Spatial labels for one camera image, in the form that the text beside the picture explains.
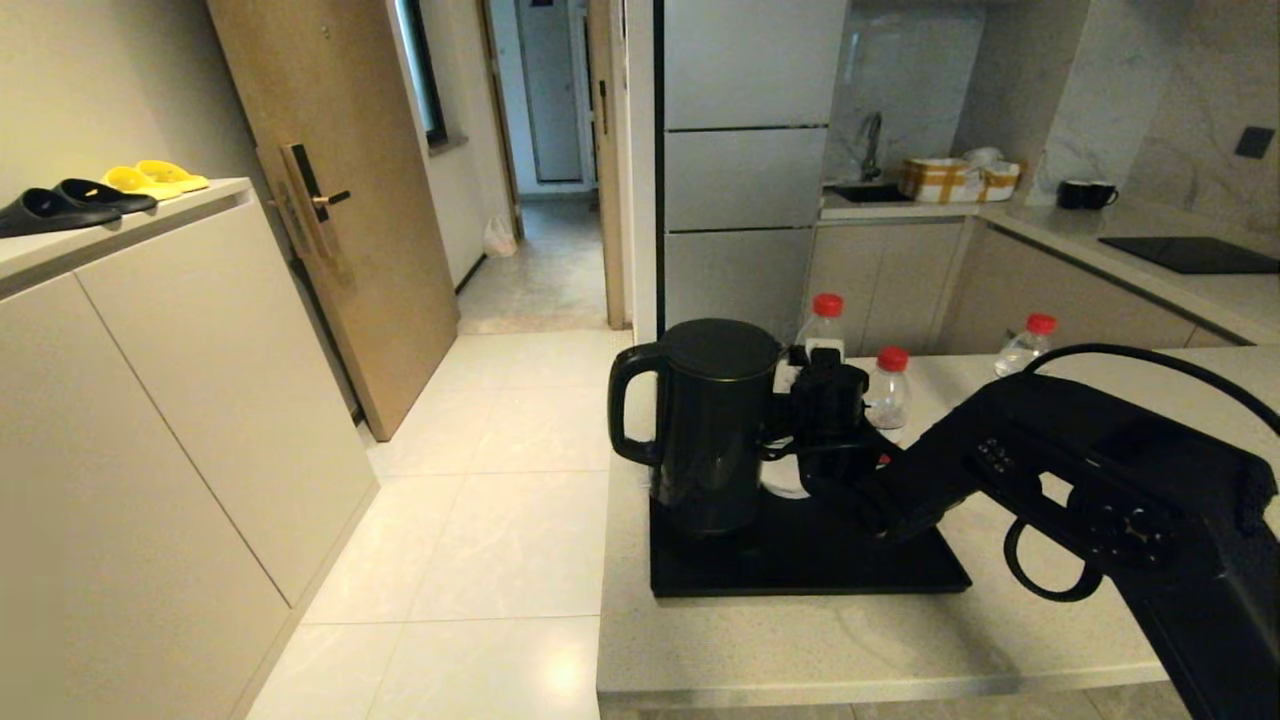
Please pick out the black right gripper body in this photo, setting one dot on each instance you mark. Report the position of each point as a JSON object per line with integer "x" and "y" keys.
{"x": 835, "y": 420}

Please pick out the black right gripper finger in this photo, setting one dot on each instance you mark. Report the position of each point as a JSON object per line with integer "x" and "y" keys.
{"x": 799, "y": 355}
{"x": 785, "y": 440}

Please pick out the clear water bottle red cap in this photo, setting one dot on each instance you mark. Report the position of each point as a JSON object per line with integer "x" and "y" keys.
{"x": 825, "y": 335}
{"x": 888, "y": 395}
{"x": 1025, "y": 350}

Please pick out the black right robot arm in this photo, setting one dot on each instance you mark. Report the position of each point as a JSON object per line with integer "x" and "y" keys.
{"x": 1100, "y": 470}

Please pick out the black electric kettle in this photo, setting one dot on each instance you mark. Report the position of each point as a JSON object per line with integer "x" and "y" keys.
{"x": 710, "y": 440}

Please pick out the round white coaster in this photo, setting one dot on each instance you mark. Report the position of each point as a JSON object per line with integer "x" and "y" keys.
{"x": 785, "y": 490}

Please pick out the beige kitchen counter cabinets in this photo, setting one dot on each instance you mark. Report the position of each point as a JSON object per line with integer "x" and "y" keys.
{"x": 900, "y": 280}

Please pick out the black rectangular tray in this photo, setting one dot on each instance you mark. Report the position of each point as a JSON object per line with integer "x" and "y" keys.
{"x": 750, "y": 565}

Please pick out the dark kitchen sink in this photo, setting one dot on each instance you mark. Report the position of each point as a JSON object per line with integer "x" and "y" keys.
{"x": 868, "y": 193}

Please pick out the silver refrigerator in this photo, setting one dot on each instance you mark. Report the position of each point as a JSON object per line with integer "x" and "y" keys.
{"x": 745, "y": 180}

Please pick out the large yellow checked white box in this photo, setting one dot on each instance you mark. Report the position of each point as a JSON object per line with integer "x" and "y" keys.
{"x": 938, "y": 181}

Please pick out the chrome sink faucet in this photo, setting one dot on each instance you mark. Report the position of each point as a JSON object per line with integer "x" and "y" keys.
{"x": 873, "y": 130}

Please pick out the narrow wooden door leaf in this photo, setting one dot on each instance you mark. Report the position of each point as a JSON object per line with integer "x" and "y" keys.
{"x": 607, "y": 200}

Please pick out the small yellow checked white box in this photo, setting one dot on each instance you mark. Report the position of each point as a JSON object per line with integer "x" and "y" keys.
{"x": 998, "y": 183}

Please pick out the white crumpled cloth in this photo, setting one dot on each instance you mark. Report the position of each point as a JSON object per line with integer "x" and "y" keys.
{"x": 983, "y": 155}

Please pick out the black mug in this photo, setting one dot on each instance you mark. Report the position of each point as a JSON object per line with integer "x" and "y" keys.
{"x": 1068, "y": 194}
{"x": 1096, "y": 195}

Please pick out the white plastic bag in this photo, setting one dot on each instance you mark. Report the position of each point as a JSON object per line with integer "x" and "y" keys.
{"x": 500, "y": 238}

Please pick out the white hallway door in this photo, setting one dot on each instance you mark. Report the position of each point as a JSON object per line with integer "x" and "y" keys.
{"x": 550, "y": 100}

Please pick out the black induction cooktop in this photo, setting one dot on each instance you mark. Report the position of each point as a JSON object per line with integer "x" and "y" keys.
{"x": 1190, "y": 255}

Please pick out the wooden entrance door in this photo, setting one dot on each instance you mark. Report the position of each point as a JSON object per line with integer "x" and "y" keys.
{"x": 370, "y": 300}

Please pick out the dark framed window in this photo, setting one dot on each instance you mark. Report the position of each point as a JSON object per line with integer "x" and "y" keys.
{"x": 425, "y": 80}

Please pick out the beige shoe cabinet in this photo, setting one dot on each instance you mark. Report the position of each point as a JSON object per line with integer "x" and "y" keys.
{"x": 200, "y": 400}

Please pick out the yellow slipper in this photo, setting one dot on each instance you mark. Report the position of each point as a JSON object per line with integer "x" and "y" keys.
{"x": 133, "y": 181}
{"x": 173, "y": 174}

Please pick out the black slipper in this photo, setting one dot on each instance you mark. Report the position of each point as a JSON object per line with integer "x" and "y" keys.
{"x": 108, "y": 194}
{"x": 50, "y": 210}

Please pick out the dark wall socket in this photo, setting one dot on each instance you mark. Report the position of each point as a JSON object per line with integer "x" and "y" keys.
{"x": 1254, "y": 142}

